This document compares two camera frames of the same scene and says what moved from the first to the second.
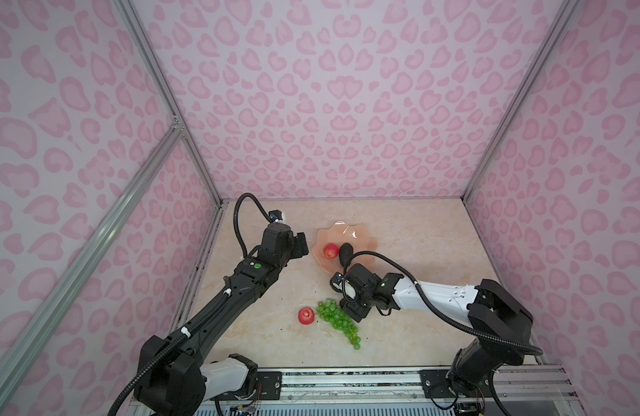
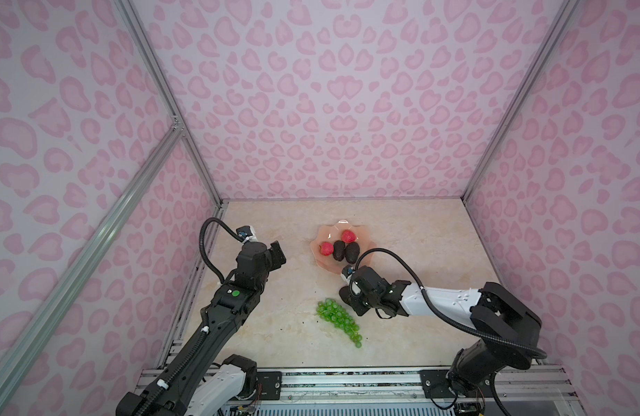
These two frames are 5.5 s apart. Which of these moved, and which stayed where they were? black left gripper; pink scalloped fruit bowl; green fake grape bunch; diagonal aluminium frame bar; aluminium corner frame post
Moved: black left gripper
Stayed: green fake grape bunch; aluminium corner frame post; diagonal aluminium frame bar; pink scalloped fruit bowl
